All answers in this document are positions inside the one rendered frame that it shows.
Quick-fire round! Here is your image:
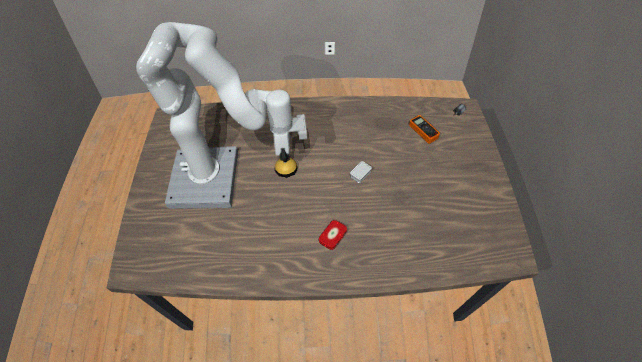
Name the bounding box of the gold dome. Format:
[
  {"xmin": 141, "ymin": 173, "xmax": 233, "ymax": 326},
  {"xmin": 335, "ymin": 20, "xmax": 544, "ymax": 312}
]
[{"xmin": 275, "ymin": 157, "xmax": 297, "ymax": 178}]

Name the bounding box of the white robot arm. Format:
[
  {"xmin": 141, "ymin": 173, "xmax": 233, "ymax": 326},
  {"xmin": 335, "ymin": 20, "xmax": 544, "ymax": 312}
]
[{"xmin": 136, "ymin": 22, "xmax": 307, "ymax": 184}]

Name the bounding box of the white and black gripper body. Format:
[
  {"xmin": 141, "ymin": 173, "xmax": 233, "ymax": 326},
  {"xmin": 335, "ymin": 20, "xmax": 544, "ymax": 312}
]
[{"xmin": 270, "ymin": 129, "xmax": 290, "ymax": 156}]

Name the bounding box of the orange multimeter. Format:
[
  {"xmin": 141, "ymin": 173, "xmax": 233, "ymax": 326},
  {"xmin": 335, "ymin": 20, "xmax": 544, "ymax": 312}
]
[{"xmin": 409, "ymin": 115, "xmax": 440, "ymax": 144}]

